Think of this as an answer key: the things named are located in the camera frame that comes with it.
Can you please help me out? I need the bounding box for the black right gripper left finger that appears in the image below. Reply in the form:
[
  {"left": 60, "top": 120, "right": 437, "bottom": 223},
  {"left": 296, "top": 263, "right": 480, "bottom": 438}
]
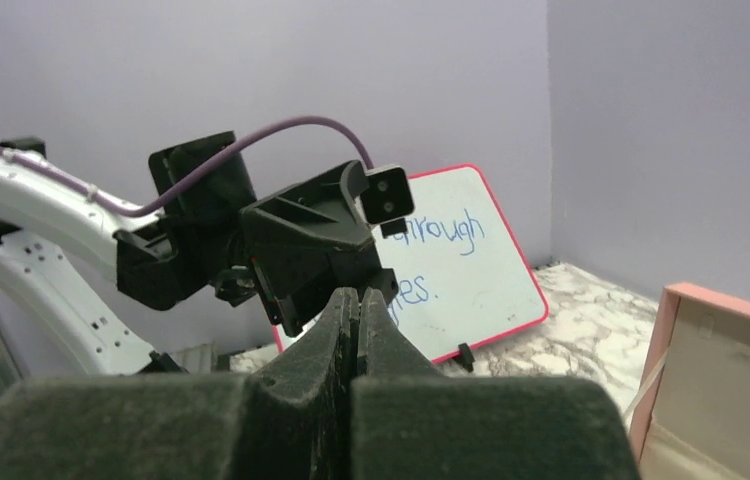
[{"left": 0, "top": 288, "right": 357, "bottom": 479}]

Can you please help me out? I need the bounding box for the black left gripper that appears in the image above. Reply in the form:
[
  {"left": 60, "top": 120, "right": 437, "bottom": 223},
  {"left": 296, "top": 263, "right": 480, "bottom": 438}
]
[{"left": 115, "top": 153, "right": 399, "bottom": 337}]

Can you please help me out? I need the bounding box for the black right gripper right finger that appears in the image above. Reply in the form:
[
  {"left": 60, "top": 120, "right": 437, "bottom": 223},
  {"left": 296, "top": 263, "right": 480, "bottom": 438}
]
[{"left": 350, "top": 289, "right": 639, "bottom": 479}]

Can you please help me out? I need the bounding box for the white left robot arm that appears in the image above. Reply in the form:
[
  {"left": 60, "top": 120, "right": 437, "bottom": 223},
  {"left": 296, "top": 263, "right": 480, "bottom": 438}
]
[{"left": 0, "top": 131, "right": 415, "bottom": 382}]

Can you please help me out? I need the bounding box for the pink jewelry box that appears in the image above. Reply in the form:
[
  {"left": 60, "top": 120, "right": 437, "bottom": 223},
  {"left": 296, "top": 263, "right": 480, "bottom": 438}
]
[{"left": 624, "top": 283, "right": 750, "bottom": 479}]

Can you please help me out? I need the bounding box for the black whiteboard clip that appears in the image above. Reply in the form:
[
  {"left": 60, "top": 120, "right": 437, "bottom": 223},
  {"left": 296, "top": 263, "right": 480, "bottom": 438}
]
[{"left": 454, "top": 343, "right": 475, "bottom": 373}]

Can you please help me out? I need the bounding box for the pink-framed whiteboard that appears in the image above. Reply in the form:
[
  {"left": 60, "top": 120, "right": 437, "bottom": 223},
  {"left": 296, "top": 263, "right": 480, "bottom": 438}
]
[{"left": 271, "top": 163, "right": 551, "bottom": 366}]

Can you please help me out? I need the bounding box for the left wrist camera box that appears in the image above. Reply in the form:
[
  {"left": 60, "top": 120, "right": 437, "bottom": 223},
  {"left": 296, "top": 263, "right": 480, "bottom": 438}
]
[{"left": 360, "top": 164, "right": 415, "bottom": 238}]

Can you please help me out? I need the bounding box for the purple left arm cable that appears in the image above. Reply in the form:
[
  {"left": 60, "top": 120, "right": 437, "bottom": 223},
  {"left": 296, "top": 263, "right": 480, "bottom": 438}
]
[{"left": 0, "top": 115, "right": 376, "bottom": 219}]

